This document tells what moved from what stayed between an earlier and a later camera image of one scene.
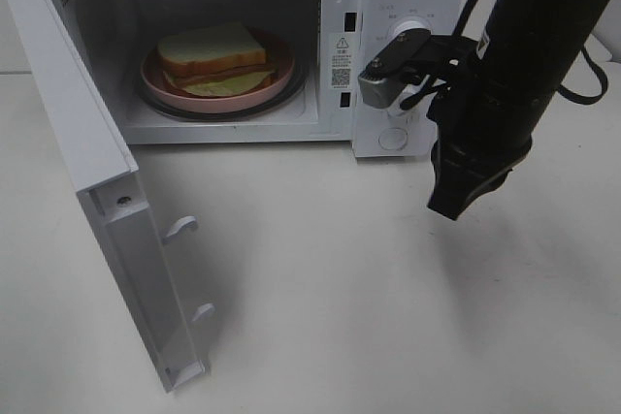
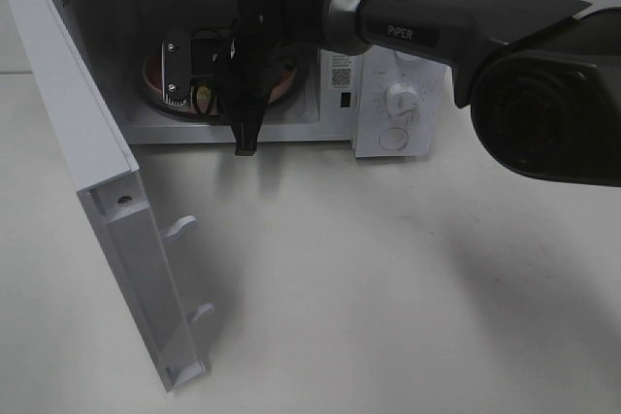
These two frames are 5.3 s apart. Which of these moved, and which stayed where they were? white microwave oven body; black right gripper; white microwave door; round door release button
Moved: black right gripper
Stayed: round door release button; white microwave door; white microwave oven body
